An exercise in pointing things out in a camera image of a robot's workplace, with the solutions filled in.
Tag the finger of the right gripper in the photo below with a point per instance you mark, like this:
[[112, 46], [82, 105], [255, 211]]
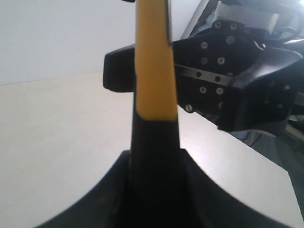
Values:
[[118, 72], [264, 96]]

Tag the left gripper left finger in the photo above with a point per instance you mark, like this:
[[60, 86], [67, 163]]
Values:
[[98, 208]]

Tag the black yellow claw hammer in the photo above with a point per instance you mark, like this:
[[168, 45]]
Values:
[[156, 173]]

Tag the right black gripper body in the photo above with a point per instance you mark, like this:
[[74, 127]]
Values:
[[207, 64]]

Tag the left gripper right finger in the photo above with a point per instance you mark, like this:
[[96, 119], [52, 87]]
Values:
[[213, 207]]

